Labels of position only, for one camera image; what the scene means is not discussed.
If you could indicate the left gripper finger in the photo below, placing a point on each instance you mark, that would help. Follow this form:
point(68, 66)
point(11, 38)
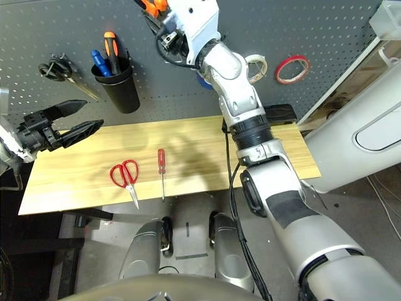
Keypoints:
point(69, 108)
point(83, 131)

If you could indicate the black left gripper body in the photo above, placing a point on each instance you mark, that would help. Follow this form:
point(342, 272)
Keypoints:
point(36, 135)

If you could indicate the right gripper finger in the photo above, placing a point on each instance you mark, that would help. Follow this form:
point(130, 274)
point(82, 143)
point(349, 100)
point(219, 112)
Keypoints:
point(153, 22)

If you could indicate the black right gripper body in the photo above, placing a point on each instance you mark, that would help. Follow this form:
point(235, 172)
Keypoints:
point(170, 42)

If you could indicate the orange black pliers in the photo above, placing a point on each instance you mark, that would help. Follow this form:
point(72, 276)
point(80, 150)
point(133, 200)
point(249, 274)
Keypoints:
point(153, 7)

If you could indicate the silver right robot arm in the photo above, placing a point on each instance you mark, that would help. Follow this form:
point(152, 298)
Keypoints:
point(238, 94)

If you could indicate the dark grey pegboard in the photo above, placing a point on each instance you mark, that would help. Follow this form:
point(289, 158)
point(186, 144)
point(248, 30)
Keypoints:
point(62, 25)

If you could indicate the blue tape roll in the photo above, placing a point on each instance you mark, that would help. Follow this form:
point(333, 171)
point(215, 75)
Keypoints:
point(203, 84)

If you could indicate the black tool cup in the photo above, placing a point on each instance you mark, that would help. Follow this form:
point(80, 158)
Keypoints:
point(122, 94)

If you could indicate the black table leg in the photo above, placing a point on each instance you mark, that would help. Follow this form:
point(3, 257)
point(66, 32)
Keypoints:
point(91, 214)

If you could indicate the white tape roll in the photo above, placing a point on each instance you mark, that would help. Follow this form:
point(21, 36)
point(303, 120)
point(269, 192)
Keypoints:
point(260, 58)

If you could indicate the black metal rack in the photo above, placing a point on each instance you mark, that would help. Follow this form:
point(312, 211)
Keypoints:
point(31, 235)

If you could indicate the black plastic case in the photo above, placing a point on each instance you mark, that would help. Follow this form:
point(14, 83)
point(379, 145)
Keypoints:
point(282, 114)

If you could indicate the silver left robot leg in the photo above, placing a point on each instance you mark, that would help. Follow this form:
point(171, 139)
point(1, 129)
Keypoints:
point(144, 251)

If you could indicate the silver robot leg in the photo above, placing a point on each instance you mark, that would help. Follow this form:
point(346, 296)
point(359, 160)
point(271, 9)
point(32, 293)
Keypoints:
point(232, 254)
point(144, 251)

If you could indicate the grey robot torso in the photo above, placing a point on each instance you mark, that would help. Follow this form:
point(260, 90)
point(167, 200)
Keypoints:
point(156, 290)

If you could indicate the brown wooden shelf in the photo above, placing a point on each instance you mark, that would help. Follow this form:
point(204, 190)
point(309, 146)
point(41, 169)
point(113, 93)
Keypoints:
point(354, 91)

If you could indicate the silver right robot leg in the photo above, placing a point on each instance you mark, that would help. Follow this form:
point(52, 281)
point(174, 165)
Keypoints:
point(232, 254)

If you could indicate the white plastic hook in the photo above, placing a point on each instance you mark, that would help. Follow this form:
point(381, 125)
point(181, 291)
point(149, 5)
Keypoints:
point(387, 56)

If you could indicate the translucent plastic bin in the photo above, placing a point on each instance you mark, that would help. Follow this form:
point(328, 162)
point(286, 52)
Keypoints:
point(387, 19)

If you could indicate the white rounded appliance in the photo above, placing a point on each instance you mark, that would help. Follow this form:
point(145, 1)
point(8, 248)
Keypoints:
point(360, 163)

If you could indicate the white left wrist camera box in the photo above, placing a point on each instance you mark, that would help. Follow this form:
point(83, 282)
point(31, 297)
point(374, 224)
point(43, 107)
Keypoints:
point(12, 147)

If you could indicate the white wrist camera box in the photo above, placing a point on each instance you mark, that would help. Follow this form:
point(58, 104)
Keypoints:
point(197, 25)
point(12, 147)

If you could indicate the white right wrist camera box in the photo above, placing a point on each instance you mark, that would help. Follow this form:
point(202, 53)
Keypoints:
point(197, 25)

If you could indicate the white pegboard frame post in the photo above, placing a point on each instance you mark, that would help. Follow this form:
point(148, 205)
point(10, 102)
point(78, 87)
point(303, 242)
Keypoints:
point(338, 81)

